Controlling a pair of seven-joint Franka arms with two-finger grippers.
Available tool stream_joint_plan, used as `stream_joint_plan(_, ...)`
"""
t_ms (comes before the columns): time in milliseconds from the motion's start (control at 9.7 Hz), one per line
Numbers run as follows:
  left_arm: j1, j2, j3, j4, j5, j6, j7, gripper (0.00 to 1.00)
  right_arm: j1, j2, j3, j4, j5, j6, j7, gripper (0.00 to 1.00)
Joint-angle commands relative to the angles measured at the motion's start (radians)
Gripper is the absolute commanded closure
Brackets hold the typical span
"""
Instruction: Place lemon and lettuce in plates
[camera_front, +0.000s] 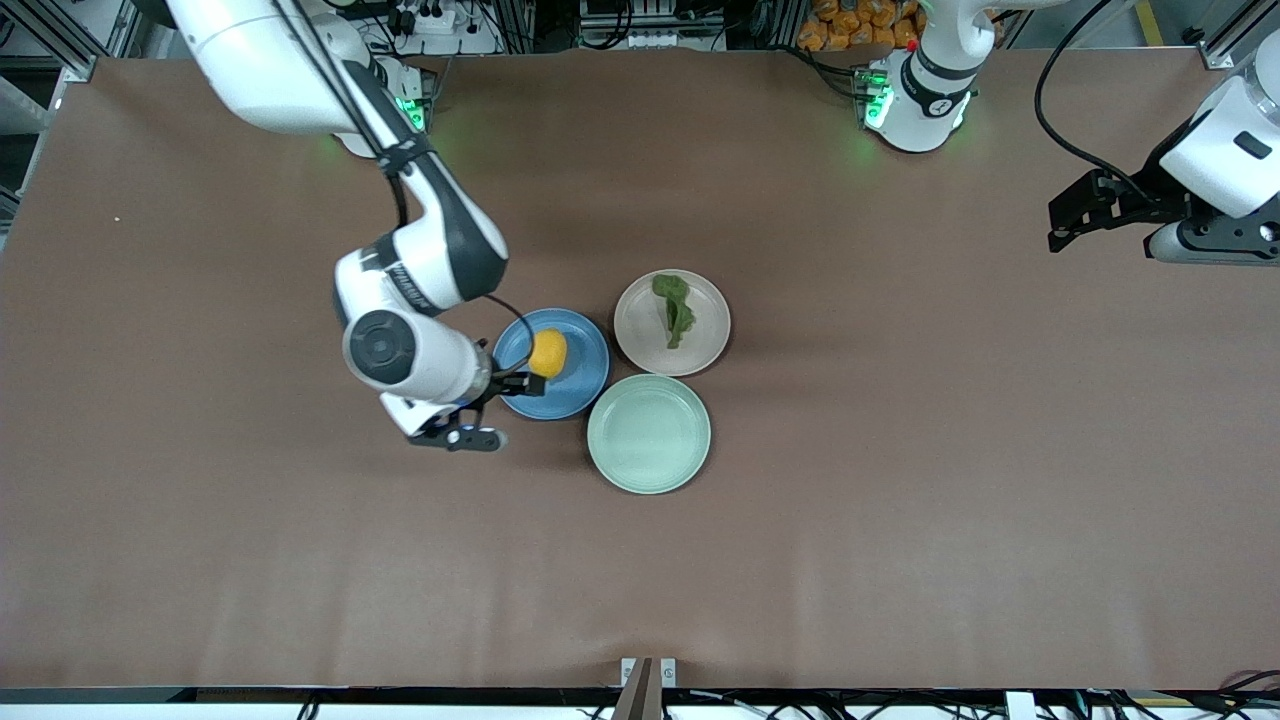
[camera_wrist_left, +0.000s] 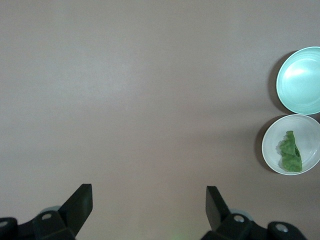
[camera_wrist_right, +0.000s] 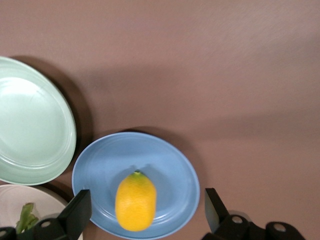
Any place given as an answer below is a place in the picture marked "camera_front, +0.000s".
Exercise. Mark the yellow lemon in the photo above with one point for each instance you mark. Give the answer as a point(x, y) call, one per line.
point(550, 352)

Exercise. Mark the green lettuce leaf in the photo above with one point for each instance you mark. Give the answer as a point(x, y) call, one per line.
point(675, 310)

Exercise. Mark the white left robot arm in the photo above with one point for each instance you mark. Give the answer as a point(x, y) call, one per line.
point(925, 100)

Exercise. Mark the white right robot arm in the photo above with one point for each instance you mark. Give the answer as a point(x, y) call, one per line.
point(260, 60)

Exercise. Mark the blue plate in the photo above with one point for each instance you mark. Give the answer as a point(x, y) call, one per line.
point(580, 385)

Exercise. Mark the beige plate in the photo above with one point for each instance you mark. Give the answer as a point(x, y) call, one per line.
point(640, 330)

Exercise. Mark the pale green plate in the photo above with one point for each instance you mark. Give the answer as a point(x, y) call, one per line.
point(648, 435)

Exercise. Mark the brown paper table cover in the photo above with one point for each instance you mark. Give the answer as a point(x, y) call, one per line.
point(200, 550)

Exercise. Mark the pile of orange items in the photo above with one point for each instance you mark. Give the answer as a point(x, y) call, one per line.
point(850, 25)

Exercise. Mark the white power strip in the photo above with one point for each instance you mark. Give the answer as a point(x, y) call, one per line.
point(430, 18)

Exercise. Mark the white equipment rack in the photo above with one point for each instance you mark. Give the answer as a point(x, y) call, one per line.
point(650, 25)

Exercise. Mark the aluminium frame post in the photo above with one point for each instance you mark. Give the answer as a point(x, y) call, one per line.
point(1215, 50)
point(75, 55)

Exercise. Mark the metal table edge bracket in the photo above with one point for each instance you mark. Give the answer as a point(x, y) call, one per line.
point(648, 690)

